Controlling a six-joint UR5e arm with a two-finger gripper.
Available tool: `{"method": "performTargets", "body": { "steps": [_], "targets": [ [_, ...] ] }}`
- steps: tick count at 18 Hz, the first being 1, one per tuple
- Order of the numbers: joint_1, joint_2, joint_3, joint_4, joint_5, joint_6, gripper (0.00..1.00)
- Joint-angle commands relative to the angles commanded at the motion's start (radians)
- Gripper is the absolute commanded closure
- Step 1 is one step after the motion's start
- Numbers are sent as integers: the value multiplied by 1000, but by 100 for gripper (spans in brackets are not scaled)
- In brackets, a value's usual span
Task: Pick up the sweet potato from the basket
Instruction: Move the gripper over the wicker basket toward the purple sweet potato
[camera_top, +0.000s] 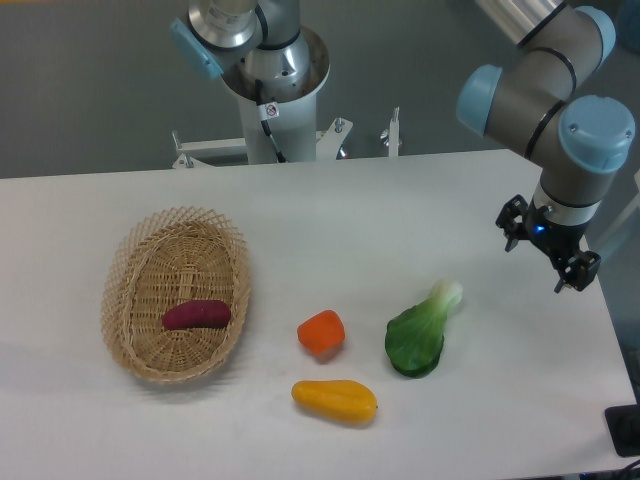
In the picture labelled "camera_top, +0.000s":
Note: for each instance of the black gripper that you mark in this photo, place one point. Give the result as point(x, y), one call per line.
point(520, 220)

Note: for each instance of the purple sweet potato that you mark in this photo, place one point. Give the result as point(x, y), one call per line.
point(197, 314)

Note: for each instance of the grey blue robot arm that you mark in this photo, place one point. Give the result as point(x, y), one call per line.
point(579, 143)

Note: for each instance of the woven wicker basket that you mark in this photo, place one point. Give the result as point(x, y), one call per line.
point(171, 257)

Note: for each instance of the green bok choy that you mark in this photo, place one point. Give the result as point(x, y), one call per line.
point(414, 339)

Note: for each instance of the black device at table edge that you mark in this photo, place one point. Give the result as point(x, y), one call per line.
point(623, 425)

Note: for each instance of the orange bell pepper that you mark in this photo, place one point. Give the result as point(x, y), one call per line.
point(321, 332)

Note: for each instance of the yellow papaya fruit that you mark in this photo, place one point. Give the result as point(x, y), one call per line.
point(345, 401)

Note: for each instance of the white metal base frame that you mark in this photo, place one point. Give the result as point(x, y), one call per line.
point(350, 137)

